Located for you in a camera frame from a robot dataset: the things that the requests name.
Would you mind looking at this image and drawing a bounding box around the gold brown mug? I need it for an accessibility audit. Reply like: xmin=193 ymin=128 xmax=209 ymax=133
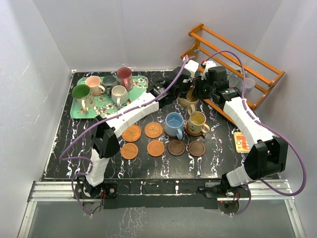
xmin=177 ymin=89 xmax=199 ymax=116

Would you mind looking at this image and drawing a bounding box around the cream yellow mug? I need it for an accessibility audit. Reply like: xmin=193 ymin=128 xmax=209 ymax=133
xmin=187 ymin=112 xmax=210 ymax=133

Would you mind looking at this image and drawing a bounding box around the light blue mug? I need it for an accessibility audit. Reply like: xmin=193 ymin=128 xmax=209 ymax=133
xmin=164 ymin=112 xmax=184 ymax=130

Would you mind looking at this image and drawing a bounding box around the ringed wooden coaster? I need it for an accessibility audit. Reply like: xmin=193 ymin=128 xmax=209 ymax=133
xmin=164 ymin=128 xmax=183 ymax=140
xmin=185 ymin=123 xmax=204 ymax=136

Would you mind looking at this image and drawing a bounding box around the woven rattan coaster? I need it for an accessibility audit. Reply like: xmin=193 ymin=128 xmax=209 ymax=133
xmin=122 ymin=124 xmax=142 ymax=142
xmin=145 ymin=122 xmax=163 ymax=139

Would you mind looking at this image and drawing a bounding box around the maroon tall mug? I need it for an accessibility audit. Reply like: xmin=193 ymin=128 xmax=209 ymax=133
xmin=116 ymin=67 xmax=133 ymax=91

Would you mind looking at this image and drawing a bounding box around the dark walnut coaster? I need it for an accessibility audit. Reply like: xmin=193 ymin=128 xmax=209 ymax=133
xmin=168 ymin=139 xmax=186 ymax=156
xmin=188 ymin=140 xmax=206 ymax=157

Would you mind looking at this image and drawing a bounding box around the silver white mug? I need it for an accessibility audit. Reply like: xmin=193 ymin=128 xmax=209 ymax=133
xmin=111 ymin=85 xmax=129 ymax=109

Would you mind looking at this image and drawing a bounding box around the light orange wooden coaster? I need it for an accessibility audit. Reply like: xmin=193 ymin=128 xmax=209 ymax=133
xmin=147 ymin=140 xmax=165 ymax=157

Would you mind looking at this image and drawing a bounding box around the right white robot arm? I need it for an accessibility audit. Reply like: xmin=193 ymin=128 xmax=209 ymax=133
xmin=194 ymin=66 xmax=288 ymax=197

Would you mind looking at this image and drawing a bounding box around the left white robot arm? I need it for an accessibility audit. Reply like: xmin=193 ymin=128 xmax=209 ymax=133
xmin=76 ymin=65 xmax=197 ymax=198

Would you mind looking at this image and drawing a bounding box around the clear plastic cup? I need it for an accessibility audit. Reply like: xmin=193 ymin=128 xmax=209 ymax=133
xmin=244 ymin=77 xmax=256 ymax=94

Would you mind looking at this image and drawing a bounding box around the orange wooden shelf rack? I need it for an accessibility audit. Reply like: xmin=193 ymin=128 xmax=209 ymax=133
xmin=181 ymin=23 xmax=285 ymax=112

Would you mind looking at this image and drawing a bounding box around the orange patterned card box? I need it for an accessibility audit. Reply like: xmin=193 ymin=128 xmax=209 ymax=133
xmin=234 ymin=132 xmax=250 ymax=153

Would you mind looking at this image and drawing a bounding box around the dark grey mug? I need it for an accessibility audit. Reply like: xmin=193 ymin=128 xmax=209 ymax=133
xmin=102 ymin=75 xmax=119 ymax=95

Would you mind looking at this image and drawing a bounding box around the pink mug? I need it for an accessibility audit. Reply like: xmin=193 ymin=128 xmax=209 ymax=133
xmin=85 ymin=76 xmax=106 ymax=96

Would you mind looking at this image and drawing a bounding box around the green inside mug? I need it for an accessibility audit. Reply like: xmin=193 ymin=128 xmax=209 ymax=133
xmin=71 ymin=84 xmax=95 ymax=112

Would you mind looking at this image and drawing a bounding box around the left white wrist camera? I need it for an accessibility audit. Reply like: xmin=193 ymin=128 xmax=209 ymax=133
xmin=184 ymin=60 xmax=199 ymax=78

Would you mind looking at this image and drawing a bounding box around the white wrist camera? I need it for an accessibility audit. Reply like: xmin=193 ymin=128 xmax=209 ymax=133
xmin=184 ymin=60 xmax=199 ymax=78
xmin=201 ymin=59 xmax=216 ymax=80

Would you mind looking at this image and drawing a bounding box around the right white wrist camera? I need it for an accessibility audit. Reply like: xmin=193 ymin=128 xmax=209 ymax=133
xmin=201 ymin=59 xmax=216 ymax=80

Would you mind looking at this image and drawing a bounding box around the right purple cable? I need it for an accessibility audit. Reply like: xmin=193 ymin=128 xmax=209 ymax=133
xmin=205 ymin=50 xmax=307 ymax=216

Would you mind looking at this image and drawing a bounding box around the purple cable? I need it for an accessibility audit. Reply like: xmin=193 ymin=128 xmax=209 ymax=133
xmin=59 ymin=55 xmax=190 ymax=216
xmin=205 ymin=50 xmax=307 ymax=216

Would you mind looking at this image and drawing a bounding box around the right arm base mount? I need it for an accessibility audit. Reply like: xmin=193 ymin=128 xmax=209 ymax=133
xmin=198 ymin=174 xmax=252 ymax=217

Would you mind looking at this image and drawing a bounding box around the aluminium frame rail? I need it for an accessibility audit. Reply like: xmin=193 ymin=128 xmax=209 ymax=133
xmin=18 ymin=179 xmax=305 ymax=238

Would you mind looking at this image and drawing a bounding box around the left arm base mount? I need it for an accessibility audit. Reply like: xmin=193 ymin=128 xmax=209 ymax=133
xmin=71 ymin=175 xmax=118 ymax=218

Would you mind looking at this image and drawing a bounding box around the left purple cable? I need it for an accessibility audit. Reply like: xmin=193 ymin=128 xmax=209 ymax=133
xmin=59 ymin=55 xmax=190 ymax=216

